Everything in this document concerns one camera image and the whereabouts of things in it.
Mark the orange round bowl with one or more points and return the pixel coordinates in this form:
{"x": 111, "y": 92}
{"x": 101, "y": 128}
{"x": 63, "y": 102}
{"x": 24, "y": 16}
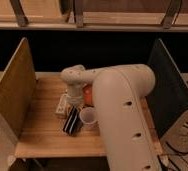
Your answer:
{"x": 87, "y": 94}

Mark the white cup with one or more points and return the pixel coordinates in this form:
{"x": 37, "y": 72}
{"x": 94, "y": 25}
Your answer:
{"x": 88, "y": 118}

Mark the right dark divider panel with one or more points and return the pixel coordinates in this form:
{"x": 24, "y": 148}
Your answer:
{"x": 169, "y": 98}

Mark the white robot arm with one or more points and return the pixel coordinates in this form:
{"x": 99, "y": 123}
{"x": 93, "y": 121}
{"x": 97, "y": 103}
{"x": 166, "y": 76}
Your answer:
{"x": 117, "y": 92}

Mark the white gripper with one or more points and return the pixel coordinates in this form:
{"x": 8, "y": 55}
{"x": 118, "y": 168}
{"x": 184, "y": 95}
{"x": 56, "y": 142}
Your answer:
{"x": 75, "y": 96}

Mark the left wooden divider panel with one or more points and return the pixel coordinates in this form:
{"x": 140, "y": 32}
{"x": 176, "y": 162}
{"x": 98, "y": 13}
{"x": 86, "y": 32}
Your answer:
{"x": 17, "y": 84}

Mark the wooden shelf rail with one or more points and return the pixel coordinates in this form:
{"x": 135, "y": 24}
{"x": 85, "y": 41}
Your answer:
{"x": 95, "y": 15}

